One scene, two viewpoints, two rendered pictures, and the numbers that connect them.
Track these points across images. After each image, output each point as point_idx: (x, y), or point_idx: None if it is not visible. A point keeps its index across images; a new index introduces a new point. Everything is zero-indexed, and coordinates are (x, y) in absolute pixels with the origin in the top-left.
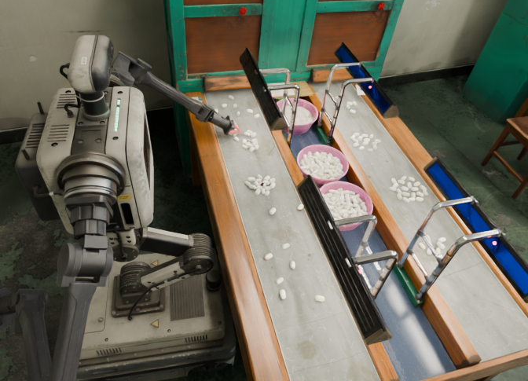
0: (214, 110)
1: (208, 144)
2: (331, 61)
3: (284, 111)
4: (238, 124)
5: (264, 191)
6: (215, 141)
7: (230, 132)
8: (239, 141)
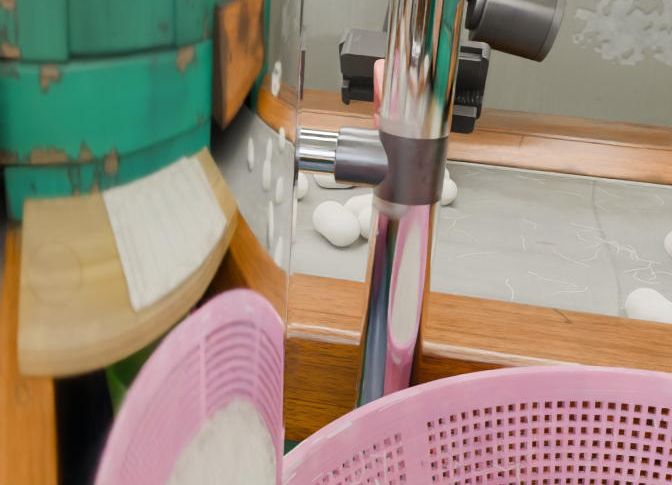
0: None
1: (324, 102)
2: None
3: (385, 102)
4: (533, 231)
5: None
6: (347, 125)
7: (376, 122)
8: (321, 191)
